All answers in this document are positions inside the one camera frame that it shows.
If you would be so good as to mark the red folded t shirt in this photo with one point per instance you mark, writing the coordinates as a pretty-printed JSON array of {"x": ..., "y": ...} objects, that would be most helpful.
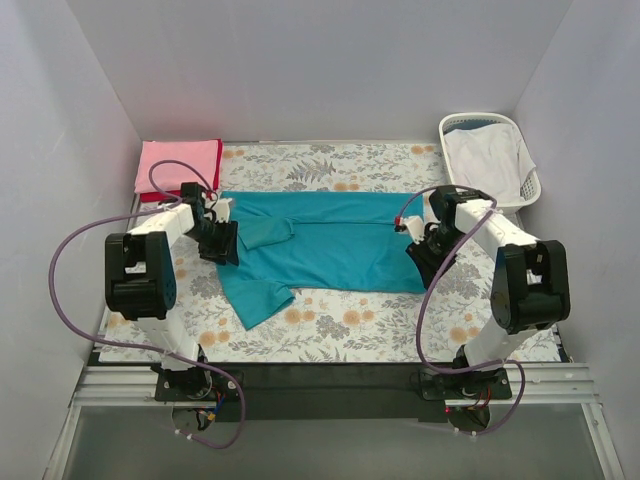
[{"x": 217, "y": 170}]

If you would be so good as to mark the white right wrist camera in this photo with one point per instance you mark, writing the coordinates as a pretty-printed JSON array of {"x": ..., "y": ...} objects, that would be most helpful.
[{"x": 413, "y": 226}]

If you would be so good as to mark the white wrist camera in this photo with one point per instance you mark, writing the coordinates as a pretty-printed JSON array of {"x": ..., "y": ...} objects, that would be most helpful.
[
  {"x": 220, "y": 210},
  {"x": 413, "y": 226}
]

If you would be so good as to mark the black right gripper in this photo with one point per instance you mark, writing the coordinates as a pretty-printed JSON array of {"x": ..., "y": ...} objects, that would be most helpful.
[{"x": 426, "y": 257}]

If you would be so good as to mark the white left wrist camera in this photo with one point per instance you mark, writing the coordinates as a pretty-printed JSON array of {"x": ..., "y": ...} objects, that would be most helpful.
[{"x": 220, "y": 210}]

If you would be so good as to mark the white laundry basket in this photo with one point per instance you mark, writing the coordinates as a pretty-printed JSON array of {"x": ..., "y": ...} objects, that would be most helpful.
[{"x": 477, "y": 119}]

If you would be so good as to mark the teal t shirt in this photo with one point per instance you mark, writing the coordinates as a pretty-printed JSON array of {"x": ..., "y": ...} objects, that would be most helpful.
[{"x": 316, "y": 240}]

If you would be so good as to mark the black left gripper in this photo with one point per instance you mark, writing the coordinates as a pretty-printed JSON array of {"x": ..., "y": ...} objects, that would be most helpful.
[{"x": 220, "y": 242}]

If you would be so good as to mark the pink folded t shirt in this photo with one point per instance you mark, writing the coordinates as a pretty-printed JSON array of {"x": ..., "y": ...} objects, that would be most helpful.
[{"x": 175, "y": 165}]

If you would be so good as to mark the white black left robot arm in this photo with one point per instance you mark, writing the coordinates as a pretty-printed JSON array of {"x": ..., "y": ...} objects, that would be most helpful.
[{"x": 141, "y": 284}]

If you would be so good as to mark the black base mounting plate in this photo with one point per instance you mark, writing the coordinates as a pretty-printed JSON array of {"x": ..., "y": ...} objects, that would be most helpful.
[{"x": 336, "y": 391}]

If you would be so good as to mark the white t shirt in basket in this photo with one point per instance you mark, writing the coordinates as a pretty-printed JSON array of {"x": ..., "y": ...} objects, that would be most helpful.
[{"x": 491, "y": 159}]

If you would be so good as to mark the aluminium frame rail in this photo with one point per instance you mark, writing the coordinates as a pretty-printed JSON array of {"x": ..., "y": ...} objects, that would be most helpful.
[{"x": 329, "y": 421}]

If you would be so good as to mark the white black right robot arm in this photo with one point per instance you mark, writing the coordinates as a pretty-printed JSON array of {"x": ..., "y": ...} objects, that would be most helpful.
[{"x": 529, "y": 287}]

